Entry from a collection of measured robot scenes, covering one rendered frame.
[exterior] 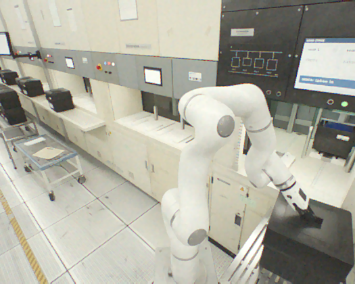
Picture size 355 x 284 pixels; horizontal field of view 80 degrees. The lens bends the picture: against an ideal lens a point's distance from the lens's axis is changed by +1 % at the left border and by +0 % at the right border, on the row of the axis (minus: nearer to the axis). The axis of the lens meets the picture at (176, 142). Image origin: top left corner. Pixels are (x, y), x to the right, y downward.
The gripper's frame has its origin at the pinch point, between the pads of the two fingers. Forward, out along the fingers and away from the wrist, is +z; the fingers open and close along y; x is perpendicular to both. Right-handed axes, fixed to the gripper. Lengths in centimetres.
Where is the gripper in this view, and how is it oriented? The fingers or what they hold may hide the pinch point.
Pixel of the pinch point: (310, 214)
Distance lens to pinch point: 107.3
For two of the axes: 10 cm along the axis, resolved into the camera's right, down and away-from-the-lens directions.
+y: 5.6, -4.0, 7.2
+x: -5.6, 4.5, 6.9
